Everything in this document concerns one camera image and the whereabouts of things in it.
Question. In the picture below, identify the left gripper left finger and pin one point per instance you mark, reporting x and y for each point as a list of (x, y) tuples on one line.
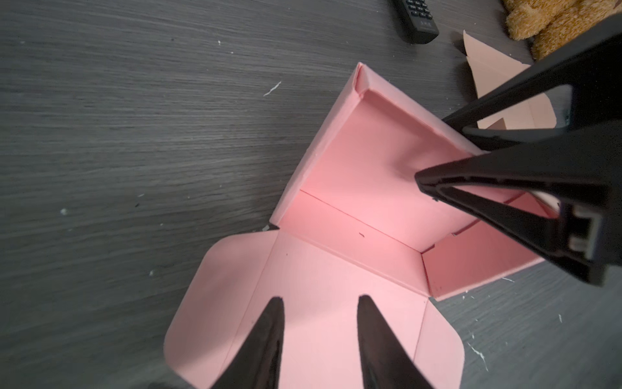
[(257, 362)]

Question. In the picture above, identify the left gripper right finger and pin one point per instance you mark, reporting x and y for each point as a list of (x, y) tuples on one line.
[(384, 361)]

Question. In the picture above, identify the pink paper box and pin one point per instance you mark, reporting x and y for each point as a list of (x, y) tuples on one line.
[(351, 222)]

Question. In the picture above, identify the brown teddy bear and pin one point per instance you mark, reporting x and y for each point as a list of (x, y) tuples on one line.
[(550, 24)]

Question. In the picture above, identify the black tv remote control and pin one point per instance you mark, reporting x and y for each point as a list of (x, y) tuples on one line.
[(417, 19)]

